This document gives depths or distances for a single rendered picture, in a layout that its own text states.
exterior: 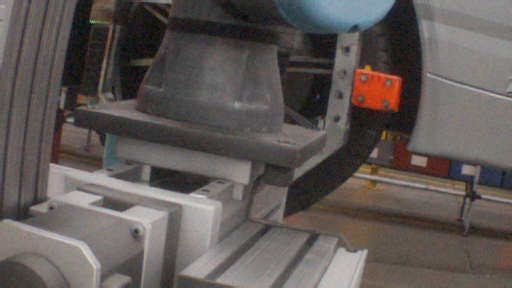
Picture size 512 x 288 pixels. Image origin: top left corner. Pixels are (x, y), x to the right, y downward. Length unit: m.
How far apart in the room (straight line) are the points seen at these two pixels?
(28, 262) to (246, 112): 0.43
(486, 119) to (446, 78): 0.12
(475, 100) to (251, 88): 1.00
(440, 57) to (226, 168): 1.05
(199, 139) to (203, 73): 0.07
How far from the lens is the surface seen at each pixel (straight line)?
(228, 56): 0.93
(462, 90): 1.89
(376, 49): 1.89
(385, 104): 1.80
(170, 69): 0.94
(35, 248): 0.58
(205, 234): 0.77
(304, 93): 2.03
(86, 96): 1.72
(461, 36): 1.89
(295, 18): 0.84
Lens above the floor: 0.91
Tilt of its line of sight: 6 degrees down
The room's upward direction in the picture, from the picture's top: 9 degrees clockwise
